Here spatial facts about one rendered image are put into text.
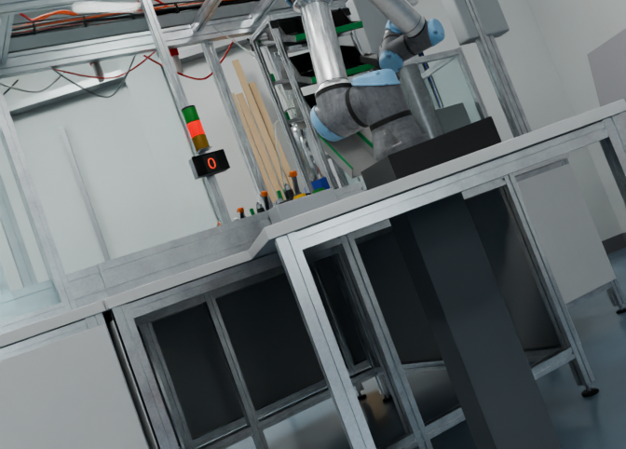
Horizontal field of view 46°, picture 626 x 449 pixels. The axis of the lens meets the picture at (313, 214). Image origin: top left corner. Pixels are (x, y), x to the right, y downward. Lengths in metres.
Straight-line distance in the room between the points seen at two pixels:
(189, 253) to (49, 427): 0.59
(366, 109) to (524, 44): 5.10
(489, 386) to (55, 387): 1.07
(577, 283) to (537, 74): 3.37
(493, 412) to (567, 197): 2.18
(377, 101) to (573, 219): 2.17
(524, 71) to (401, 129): 5.03
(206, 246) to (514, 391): 0.93
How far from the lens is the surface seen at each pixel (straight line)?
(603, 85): 6.16
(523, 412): 1.95
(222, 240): 2.18
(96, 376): 1.99
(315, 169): 3.45
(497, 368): 1.92
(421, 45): 2.34
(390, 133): 1.92
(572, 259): 3.88
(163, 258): 2.12
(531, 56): 6.97
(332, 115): 2.00
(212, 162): 2.54
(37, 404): 1.97
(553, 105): 6.92
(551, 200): 3.87
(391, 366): 2.30
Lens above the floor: 0.73
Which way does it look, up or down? 4 degrees up
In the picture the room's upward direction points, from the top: 21 degrees counter-clockwise
